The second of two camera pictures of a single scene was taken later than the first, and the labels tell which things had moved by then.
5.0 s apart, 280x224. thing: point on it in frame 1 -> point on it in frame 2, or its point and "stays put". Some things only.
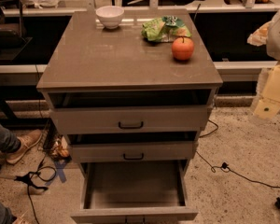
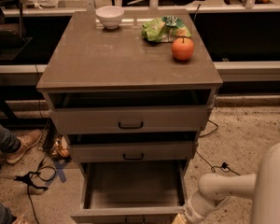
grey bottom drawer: [135, 192] stays put
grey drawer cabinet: [133, 91] stays put
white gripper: [279, 37] -> [192, 211]
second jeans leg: [0, 214] stays put
